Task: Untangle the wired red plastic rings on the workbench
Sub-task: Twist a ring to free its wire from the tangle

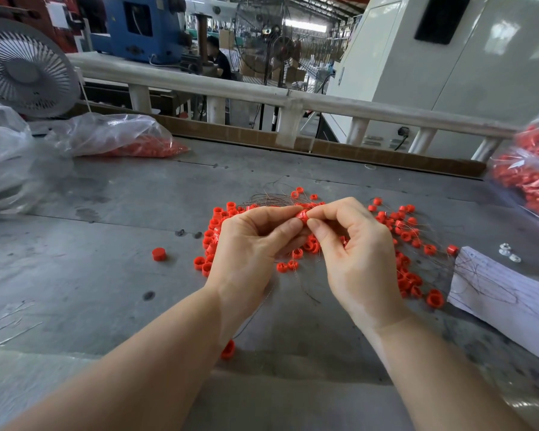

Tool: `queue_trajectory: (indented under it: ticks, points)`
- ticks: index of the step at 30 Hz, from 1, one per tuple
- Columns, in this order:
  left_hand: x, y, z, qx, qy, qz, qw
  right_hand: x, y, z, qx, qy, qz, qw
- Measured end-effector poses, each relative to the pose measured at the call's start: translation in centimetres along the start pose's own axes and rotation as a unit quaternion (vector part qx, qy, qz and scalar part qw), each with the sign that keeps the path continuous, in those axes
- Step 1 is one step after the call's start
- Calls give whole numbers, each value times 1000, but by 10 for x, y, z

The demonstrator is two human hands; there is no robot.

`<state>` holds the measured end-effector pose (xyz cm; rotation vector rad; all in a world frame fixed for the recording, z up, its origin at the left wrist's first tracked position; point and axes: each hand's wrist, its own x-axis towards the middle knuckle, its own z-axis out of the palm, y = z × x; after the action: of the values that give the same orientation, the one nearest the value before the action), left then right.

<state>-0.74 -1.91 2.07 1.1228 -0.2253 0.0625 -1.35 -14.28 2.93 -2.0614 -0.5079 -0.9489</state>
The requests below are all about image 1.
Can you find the crumpled clear plastic bag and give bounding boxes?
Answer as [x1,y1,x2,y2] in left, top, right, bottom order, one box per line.
[0,94,53,216]

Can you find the large clear bag red pieces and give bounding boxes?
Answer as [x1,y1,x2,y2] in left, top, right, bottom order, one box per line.
[487,94,539,221]

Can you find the person's left hand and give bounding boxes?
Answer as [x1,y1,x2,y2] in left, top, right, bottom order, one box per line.
[204,204,308,333]

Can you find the person's left forearm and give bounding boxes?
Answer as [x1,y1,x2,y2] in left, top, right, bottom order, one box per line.
[4,287,244,431]

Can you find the large grey machine cabinet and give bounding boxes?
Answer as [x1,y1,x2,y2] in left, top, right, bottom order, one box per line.
[326,0,539,160]

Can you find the white desk fan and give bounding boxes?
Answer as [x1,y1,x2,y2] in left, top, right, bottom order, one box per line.
[0,19,82,119]

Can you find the person's right forearm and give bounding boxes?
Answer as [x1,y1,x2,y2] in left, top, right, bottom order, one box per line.
[359,311,533,431]

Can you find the red industrial machine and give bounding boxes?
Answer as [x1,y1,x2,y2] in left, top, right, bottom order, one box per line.
[0,0,82,54]

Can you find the clear bag with red pieces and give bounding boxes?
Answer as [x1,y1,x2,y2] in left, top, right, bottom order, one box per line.
[49,113,190,159]

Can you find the white metal railing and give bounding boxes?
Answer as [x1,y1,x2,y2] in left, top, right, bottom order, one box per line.
[69,51,522,160]

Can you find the white paper sheet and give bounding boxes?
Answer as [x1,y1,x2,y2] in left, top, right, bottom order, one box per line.
[447,245,539,366]

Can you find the bundle of thin metal wires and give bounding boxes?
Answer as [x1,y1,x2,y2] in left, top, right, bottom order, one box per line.
[250,190,370,293]

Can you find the black pedestal fan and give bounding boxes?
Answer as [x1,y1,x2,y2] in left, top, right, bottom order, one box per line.
[268,31,299,131]

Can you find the brown wooden board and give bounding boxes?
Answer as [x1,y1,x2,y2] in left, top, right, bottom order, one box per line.
[72,103,488,178]

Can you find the blue industrial machine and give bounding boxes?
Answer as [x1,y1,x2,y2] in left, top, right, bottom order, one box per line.
[94,0,192,65]

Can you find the person's right hand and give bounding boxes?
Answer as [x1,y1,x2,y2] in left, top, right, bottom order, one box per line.
[305,197,407,333]

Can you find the pile of red plastic rings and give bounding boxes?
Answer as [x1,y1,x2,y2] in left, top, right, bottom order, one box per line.
[193,186,461,311]

